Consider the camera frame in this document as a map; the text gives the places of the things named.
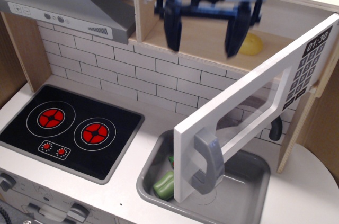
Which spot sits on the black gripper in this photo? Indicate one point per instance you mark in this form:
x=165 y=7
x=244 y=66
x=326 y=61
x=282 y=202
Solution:
x=240 y=15

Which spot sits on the white microwave door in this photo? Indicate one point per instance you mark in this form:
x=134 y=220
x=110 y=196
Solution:
x=239 y=113

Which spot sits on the wooden microwave cabinet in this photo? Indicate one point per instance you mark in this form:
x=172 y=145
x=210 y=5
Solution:
x=315 y=123

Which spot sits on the yellow toy lemon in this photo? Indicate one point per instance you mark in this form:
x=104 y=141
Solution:
x=252 y=45

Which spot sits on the dark grey faucet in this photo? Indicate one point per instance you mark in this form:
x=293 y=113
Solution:
x=276 y=129

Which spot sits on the grey range hood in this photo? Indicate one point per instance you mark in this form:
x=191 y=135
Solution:
x=110 y=19

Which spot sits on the black toy stovetop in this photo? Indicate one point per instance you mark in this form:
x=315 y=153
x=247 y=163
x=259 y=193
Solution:
x=76 y=134

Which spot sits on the green toy bell pepper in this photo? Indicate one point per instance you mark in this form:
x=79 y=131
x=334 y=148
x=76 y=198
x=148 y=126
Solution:
x=164 y=188

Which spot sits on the grey sink basin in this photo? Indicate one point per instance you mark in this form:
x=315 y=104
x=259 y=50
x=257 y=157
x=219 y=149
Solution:
x=239 y=198

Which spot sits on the grey oven knob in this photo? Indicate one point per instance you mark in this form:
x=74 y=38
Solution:
x=7 y=182

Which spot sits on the grey microwave door handle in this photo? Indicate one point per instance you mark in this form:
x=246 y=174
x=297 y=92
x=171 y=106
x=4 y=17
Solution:
x=207 y=145

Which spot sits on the grey oven door handle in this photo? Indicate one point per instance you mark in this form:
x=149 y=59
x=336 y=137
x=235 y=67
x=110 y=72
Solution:
x=47 y=214

